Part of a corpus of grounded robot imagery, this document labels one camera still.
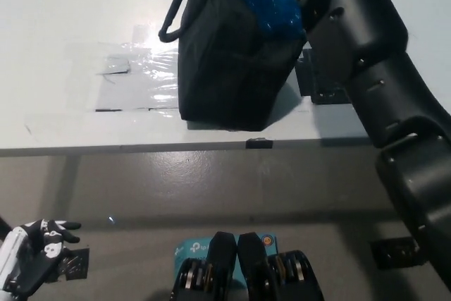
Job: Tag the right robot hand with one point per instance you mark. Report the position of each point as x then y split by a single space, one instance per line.
327 36

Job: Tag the clear plastic film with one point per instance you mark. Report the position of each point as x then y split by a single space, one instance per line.
151 65

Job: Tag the black stand leg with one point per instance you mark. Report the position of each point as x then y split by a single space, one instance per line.
4 222

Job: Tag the small grey tape piece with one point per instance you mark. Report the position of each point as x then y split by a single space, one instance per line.
116 65

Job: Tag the black fabric tote bag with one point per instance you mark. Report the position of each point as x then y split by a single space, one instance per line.
229 75

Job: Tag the black floor tape square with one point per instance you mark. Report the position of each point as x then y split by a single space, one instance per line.
77 262
391 253

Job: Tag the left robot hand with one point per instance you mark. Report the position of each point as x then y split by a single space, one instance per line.
49 251

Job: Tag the small black tape strip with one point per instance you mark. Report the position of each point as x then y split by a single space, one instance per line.
260 143

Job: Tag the teal tp-link box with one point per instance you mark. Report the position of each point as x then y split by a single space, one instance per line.
192 248

